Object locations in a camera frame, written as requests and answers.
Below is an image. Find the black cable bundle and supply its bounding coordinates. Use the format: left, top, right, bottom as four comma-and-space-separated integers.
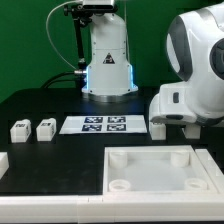
41, 71, 84, 90

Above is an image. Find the black camera stand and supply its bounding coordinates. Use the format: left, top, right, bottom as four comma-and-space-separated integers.
64, 4, 92, 88

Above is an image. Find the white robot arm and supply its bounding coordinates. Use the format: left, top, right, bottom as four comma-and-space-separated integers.
82, 0, 224, 126

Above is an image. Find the white square table top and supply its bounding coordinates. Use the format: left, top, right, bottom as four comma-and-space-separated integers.
103, 145, 219, 194

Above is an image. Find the white sheet with AprilTags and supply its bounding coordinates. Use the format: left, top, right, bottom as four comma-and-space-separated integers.
60, 115, 147, 134

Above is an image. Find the grey camera on stand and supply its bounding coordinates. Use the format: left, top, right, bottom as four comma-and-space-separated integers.
82, 0, 115, 9

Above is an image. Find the grey cable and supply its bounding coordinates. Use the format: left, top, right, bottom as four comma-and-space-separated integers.
45, 0, 84, 72

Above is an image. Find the white U-shaped obstacle fence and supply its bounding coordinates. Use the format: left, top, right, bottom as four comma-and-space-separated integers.
0, 149, 224, 223

